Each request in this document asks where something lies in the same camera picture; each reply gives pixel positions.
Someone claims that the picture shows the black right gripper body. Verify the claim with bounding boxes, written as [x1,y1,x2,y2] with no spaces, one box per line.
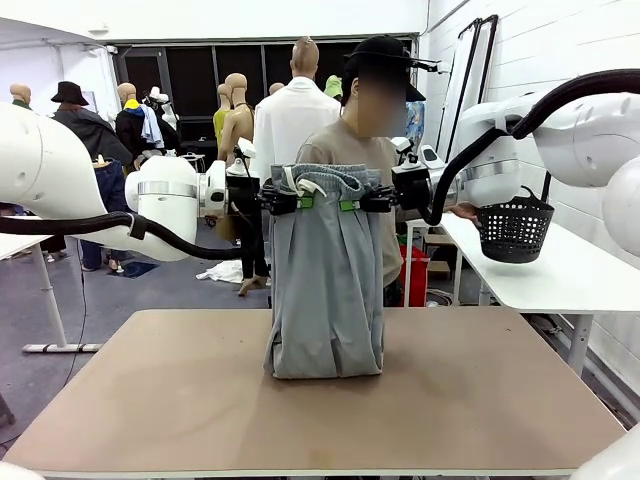
[391,166,434,212]

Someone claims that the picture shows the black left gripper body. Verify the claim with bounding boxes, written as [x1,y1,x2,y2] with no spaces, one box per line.
[226,173,274,218]

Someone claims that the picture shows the black perforated plastic basket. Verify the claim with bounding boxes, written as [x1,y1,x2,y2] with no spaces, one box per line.
[474,185,557,265]

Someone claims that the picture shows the person's left hand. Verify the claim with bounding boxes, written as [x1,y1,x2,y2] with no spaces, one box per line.
[449,201,482,225]

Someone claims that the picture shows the person in beige sweater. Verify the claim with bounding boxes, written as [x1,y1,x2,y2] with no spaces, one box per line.
[294,74,408,308]

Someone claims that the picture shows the mannequin in white shirt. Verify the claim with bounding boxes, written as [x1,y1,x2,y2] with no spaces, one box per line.
[253,35,344,187]

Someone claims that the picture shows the bare tan mannequin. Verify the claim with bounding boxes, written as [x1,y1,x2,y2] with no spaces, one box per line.
[216,72,274,298]

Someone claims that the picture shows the white cloth on floor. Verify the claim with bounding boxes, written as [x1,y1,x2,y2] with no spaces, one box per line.
[195,260,247,286]

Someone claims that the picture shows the mannequin in yellow top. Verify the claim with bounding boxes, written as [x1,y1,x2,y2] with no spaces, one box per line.
[213,83,233,149]

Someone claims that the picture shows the red box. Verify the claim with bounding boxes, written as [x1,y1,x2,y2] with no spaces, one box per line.
[409,243,431,308]

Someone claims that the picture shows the black leaning frames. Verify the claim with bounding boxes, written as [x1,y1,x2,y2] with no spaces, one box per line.
[436,13,500,152]

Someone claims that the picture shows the mannequin with yellow scarf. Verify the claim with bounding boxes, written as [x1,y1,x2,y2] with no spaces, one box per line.
[114,81,167,161]

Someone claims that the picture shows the black cap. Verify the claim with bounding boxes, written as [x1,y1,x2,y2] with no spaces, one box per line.
[343,35,427,102]

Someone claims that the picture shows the white side table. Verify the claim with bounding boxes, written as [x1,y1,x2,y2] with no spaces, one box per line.
[406,216,640,377]

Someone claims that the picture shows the mannequin with black hat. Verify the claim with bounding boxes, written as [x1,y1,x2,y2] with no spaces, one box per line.
[49,80,134,167]

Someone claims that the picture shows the white table with grey feet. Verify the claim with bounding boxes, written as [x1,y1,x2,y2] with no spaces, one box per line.
[0,231,104,355]

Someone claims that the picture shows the mannequin in cream jacket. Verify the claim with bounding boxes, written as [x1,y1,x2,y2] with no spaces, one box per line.
[9,83,33,110]

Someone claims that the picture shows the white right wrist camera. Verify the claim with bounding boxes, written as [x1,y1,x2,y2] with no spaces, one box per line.
[391,136,420,170]

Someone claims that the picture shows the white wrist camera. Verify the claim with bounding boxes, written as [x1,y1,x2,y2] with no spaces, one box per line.
[391,136,420,170]
[233,138,258,177]

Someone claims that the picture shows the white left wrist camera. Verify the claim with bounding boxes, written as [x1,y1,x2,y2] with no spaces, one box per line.
[233,138,258,177]

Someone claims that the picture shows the black left arm hose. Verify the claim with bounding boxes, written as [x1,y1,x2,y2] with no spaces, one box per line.
[0,210,262,262]

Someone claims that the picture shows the black arm hose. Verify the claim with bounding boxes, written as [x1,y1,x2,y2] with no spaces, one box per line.
[0,210,262,262]
[419,68,640,227]

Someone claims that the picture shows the black right arm hose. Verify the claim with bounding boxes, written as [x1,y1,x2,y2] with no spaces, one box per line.
[419,68,640,227]

